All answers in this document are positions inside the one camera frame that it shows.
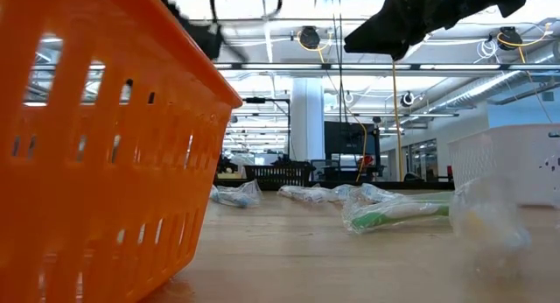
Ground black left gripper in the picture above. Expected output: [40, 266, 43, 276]
[152, 0, 251, 65]

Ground grey toothbrush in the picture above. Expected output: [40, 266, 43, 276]
[449, 175, 534, 289]
[277, 183, 347, 204]

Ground green toothbrush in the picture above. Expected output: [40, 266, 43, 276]
[340, 191, 454, 234]

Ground white round column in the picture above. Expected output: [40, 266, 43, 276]
[290, 77, 326, 162]

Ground black monitor on stand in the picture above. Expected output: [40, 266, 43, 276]
[323, 121, 381, 181]

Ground black plastic basket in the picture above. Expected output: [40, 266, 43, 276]
[243, 164, 315, 191]

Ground red background object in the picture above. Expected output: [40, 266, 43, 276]
[356, 153, 375, 171]

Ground white plastic basket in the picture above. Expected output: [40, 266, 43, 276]
[448, 123, 560, 208]

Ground orange plastic basket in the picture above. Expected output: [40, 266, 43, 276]
[0, 0, 244, 303]

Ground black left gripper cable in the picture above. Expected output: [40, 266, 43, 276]
[208, 0, 284, 23]

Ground black background gantry frame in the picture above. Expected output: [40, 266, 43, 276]
[220, 96, 293, 164]

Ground black hanging cable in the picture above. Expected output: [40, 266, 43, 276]
[330, 0, 351, 120]

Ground silver ventilation duct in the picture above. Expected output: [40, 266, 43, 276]
[444, 42, 560, 109]

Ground yellow background cable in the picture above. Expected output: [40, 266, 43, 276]
[347, 112, 368, 182]

